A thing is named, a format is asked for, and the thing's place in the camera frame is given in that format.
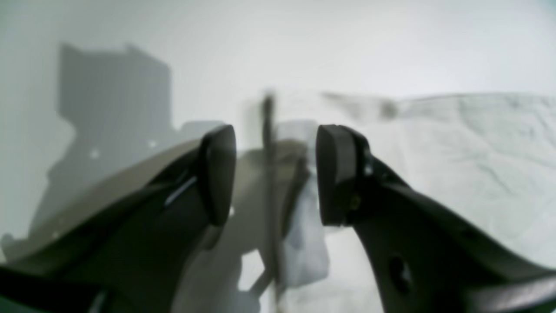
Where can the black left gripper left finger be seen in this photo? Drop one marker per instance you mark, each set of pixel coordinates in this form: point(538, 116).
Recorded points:
point(216, 172)

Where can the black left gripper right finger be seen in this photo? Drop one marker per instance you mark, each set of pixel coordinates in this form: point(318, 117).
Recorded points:
point(344, 162)

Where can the beige T-shirt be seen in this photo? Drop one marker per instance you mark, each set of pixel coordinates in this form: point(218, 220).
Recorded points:
point(458, 215)

